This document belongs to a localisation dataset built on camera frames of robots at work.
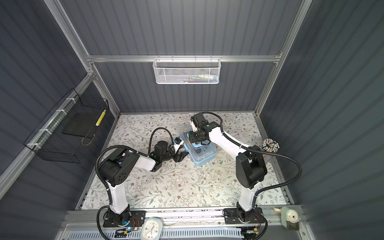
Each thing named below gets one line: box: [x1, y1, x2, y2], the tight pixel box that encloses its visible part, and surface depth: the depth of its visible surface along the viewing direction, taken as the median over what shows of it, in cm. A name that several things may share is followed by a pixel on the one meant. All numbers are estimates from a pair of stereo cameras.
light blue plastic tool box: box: [179, 125, 217, 167], surface depth 89 cm
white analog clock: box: [140, 217, 163, 240], surface depth 70 cm
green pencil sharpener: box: [280, 206, 300, 231], surface depth 69 cm
